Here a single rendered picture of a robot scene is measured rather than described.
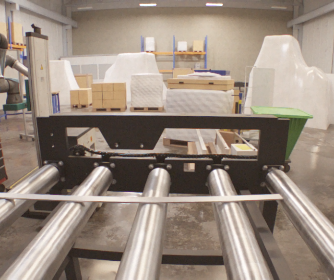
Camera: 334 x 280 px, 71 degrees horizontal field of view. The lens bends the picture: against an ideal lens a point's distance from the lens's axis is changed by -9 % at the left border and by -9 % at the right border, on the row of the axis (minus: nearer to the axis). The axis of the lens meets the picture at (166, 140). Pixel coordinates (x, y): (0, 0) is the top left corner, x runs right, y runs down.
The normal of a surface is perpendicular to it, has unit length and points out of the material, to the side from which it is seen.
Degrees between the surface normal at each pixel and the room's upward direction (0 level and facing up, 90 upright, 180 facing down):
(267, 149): 90
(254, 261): 3
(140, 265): 14
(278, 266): 0
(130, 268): 8
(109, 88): 90
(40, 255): 31
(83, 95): 90
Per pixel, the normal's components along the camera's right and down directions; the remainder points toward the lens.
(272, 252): 0.00, -0.97
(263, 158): -0.06, 0.25
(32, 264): 0.43, -0.87
